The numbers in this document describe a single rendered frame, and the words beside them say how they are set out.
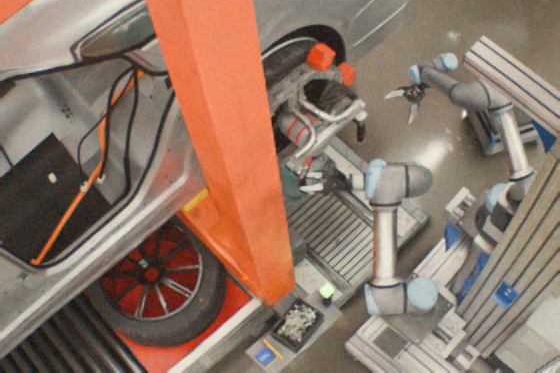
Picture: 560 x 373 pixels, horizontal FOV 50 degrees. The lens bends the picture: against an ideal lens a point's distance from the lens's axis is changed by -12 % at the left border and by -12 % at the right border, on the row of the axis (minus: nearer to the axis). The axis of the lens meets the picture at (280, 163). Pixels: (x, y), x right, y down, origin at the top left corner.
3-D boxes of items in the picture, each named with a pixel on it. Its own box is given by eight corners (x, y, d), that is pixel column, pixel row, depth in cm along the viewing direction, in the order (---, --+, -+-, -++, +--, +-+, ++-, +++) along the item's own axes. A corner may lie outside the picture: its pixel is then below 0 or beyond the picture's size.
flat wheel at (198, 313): (143, 202, 340) (131, 181, 319) (253, 262, 320) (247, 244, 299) (76, 304, 314) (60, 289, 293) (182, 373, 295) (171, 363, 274)
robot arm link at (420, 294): (435, 314, 235) (441, 304, 224) (400, 317, 236) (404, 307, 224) (433, 284, 241) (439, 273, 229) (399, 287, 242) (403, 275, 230)
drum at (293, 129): (299, 113, 298) (298, 95, 285) (334, 143, 289) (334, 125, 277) (276, 133, 294) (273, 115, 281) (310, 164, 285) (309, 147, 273)
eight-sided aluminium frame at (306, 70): (332, 111, 321) (331, 40, 273) (342, 120, 318) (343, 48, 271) (246, 184, 306) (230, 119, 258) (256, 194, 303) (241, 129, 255)
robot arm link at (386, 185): (406, 318, 228) (409, 166, 220) (365, 321, 229) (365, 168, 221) (403, 306, 240) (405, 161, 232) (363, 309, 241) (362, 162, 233)
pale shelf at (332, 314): (316, 290, 295) (316, 288, 293) (343, 315, 289) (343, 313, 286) (245, 352, 283) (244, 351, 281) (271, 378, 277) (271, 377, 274)
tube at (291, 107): (293, 108, 276) (291, 93, 266) (327, 136, 268) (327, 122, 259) (261, 134, 271) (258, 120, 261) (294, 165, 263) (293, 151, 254)
